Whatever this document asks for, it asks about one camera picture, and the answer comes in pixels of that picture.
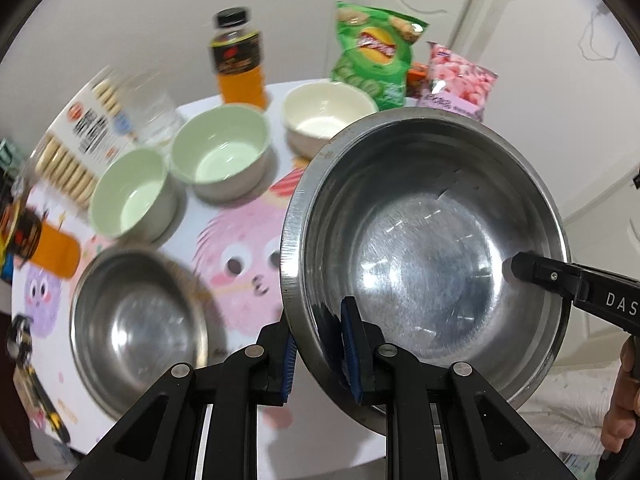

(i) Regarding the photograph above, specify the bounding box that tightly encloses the black wristwatch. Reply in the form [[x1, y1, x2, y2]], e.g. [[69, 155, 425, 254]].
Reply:
[[6, 312, 72, 444]]

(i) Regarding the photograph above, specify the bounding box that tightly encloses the orange drink bottle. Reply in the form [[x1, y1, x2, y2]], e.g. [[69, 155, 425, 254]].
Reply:
[[0, 199, 82, 281], [208, 7, 269, 111]]

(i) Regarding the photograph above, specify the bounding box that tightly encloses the pink snack bag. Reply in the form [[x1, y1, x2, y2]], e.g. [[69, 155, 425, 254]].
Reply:
[[417, 41, 500, 124]]

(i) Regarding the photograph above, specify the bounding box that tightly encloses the large stainless steel bowl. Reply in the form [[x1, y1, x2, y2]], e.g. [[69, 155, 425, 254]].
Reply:
[[280, 107, 572, 437]]

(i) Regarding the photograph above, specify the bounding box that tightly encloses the white bedding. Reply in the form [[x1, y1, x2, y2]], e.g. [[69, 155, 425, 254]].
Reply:
[[522, 362, 636, 463]]

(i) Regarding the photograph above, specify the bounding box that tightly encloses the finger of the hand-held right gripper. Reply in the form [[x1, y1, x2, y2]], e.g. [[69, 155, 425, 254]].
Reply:
[[509, 252, 640, 337]]

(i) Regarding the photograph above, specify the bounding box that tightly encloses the white door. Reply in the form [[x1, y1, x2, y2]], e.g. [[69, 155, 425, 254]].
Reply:
[[445, 0, 640, 246]]

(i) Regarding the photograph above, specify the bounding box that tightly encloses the white ribbed bowl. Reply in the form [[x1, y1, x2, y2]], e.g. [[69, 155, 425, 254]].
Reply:
[[280, 81, 379, 159]]

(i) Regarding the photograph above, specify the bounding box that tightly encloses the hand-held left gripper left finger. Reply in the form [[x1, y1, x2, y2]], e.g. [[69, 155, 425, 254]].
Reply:
[[65, 322, 297, 480]]

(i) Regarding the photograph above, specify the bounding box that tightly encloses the cartoon printed tablecloth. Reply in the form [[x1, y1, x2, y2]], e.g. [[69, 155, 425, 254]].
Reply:
[[10, 77, 501, 463]]

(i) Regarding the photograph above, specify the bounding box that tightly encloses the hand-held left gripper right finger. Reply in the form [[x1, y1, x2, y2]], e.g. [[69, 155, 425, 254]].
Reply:
[[341, 297, 577, 480]]

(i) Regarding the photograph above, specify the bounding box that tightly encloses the clear cookie package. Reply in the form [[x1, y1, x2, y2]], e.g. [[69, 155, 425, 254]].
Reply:
[[34, 67, 137, 207]]

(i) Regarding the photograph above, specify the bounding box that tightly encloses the person's right hand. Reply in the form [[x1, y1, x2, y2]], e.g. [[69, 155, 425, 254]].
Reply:
[[601, 334, 640, 457]]

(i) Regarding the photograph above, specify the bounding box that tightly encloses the clear plastic cup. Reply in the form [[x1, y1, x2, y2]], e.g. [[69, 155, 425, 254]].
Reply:
[[121, 72, 187, 154]]

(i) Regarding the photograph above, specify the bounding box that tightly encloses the green chips bag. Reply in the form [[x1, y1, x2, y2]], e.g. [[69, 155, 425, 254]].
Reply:
[[332, 1, 430, 111]]

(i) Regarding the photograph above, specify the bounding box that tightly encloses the small orange snack pack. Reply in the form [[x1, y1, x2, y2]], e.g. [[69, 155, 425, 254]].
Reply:
[[405, 62, 429, 99]]

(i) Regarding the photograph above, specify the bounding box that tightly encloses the light green ribbed bowl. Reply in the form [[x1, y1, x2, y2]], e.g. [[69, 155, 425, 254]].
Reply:
[[170, 103, 272, 204], [88, 148, 177, 247]]

